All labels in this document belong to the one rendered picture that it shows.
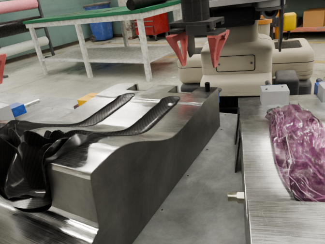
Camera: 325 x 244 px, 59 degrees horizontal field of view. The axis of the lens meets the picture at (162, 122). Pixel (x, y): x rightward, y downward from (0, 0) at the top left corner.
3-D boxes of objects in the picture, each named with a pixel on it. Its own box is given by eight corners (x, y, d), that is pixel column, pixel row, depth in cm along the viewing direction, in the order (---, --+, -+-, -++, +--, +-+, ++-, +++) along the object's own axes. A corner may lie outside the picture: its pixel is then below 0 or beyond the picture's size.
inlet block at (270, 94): (256, 94, 69) (256, 72, 66) (278, 92, 67) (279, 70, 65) (261, 116, 57) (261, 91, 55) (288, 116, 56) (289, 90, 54)
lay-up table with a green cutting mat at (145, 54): (85, 58, 577) (72, 5, 534) (190, 60, 448) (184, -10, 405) (38, 76, 495) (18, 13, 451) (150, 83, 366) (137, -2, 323)
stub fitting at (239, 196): (243, 198, 36) (228, 197, 37) (243, 188, 36) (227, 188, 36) (244, 205, 35) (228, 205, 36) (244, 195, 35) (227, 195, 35)
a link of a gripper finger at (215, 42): (218, 72, 58) (216, 24, 54) (187, 70, 62) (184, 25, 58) (230, 63, 63) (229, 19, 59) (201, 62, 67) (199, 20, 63)
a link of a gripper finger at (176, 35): (196, 70, 61) (192, 25, 57) (168, 69, 65) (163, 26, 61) (209, 62, 66) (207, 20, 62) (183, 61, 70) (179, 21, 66)
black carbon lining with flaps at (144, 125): (125, 100, 64) (116, 59, 60) (189, 106, 56) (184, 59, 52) (-28, 198, 38) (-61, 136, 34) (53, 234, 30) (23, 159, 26)
